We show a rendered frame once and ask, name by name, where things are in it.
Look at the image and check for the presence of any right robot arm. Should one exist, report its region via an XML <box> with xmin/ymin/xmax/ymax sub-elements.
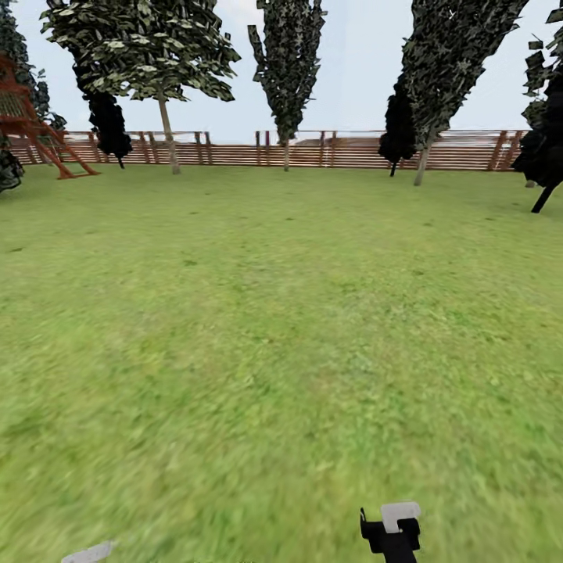
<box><xmin>360</xmin><ymin>501</ymin><xmax>421</xmax><ymax>563</ymax></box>

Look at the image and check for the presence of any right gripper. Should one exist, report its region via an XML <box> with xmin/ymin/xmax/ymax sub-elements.
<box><xmin>360</xmin><ymin>518</ymin><xmax>420</xmax><ymax>560</ymax></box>

